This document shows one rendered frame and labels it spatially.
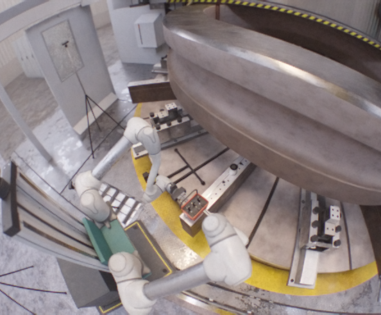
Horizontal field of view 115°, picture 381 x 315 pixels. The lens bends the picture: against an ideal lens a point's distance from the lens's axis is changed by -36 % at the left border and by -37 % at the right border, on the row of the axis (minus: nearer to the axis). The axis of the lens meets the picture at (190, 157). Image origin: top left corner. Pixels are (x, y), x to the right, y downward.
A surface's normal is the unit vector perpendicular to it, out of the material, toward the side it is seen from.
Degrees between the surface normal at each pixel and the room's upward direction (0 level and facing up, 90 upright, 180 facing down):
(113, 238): 0
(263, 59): 45
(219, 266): 35
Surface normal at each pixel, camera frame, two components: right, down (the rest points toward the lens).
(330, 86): -0.43, 0.04
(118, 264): -0.10, -0.69
